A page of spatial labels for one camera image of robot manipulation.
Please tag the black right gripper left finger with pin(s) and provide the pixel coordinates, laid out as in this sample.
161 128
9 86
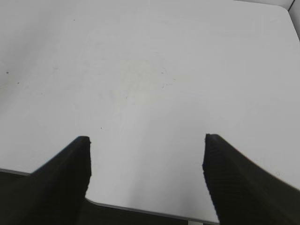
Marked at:
54 193

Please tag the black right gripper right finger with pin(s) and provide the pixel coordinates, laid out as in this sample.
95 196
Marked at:
242 192

